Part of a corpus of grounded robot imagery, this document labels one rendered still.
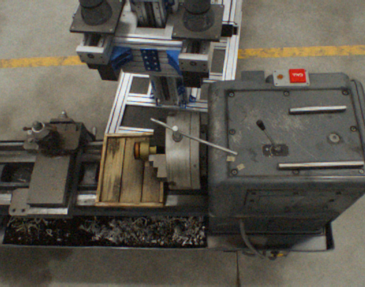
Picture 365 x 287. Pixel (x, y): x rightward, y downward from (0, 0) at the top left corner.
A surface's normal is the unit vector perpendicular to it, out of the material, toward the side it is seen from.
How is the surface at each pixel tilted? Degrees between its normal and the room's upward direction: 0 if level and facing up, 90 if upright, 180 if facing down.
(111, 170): 0
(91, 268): 0
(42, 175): 0
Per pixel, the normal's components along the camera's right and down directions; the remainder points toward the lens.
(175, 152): -0.07, 0.04
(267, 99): -0.07, -0.43
